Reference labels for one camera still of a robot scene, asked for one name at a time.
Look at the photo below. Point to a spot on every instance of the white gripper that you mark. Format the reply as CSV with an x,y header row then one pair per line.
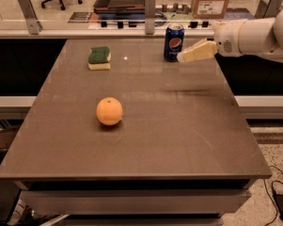
x,y
226,38

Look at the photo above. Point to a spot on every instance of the blue pepsi can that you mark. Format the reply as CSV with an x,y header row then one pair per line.
x,y
174,35

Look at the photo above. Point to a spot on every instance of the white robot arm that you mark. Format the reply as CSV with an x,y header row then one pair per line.
x,y
259,37

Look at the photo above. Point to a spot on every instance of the cardboard box with label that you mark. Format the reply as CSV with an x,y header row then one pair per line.
x,y
209,9

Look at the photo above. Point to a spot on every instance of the green yellow sponge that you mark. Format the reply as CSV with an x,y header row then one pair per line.
x,y
99,58

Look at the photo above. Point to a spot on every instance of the orange fruit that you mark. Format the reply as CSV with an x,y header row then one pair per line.
x,y
109,111

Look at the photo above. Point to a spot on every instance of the right metal glass bracket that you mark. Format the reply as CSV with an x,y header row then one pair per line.
x,y
268,9

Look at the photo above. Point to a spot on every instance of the metal glass bracket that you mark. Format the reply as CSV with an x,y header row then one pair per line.
x,y
268,9
150,17
30,16

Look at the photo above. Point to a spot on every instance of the middle metal glass bracket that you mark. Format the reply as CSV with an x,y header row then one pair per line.
x,y
150,17

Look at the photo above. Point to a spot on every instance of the left metal glass bracket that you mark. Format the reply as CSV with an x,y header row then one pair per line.
x,y
30,16

